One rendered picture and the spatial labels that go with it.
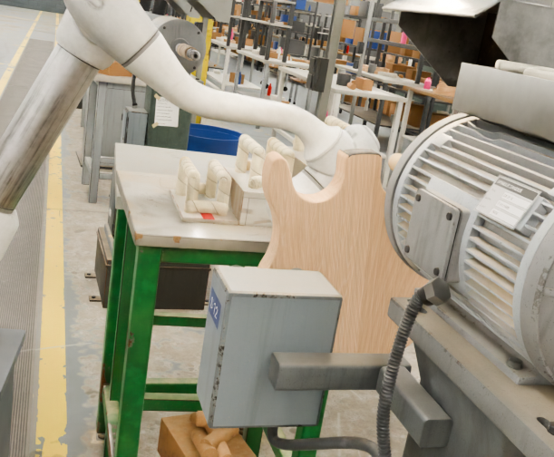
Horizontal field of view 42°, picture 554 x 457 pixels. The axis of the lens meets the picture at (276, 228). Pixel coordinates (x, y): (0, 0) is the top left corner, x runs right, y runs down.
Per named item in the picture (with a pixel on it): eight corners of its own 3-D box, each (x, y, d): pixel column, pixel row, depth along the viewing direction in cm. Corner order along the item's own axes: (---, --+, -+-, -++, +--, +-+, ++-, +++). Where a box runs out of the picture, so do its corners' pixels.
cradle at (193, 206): (228, 216, 188) (230, 204, 187) (185, 213, 184) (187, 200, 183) (226, 212, 191) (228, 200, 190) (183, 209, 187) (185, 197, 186)
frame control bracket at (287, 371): (406, 391, 99) (413, 365, 97) (275, 392, 93) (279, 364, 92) (394, 376, 102) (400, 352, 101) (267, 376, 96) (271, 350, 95)
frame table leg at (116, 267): (111, 441, 246) (139, 186, 221) (95, 441, 244) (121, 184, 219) (111, 432, 251) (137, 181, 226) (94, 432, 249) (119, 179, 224)
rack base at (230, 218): (240, 225, 187) (240, 221, 186) (182, 221, 182) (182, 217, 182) (218, 197, 212) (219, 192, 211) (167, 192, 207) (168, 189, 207)
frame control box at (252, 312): (386, 529, 92) (430, 345, 85) (222, 540, 85) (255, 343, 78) (322, 422, 114) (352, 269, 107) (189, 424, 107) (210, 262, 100)
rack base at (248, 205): (298, 229, 191) (304, 196, 189) (238, 226, 186) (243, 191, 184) (271, 201, 216) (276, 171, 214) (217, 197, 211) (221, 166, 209)
